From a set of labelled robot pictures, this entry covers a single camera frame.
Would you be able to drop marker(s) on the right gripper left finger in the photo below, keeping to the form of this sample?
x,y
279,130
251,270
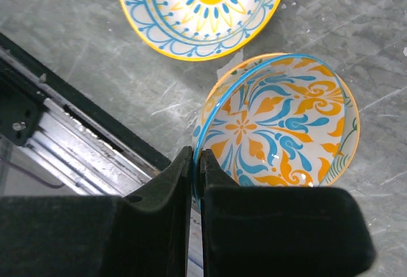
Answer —
x,y
143,234

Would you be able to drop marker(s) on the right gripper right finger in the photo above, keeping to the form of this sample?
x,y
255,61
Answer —
x,y
279,231

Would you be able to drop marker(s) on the orange blue floral bowl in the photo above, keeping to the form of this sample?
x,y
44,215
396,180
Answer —
x,y
273,124

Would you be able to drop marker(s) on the leaf flower patterned bowl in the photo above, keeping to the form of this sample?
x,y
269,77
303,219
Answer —
x,y
351,124

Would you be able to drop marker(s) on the yellow sunburst patterned bowl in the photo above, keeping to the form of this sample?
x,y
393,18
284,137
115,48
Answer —
x,y
198,30

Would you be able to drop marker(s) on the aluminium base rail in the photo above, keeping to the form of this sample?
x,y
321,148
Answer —
x,y
67,134

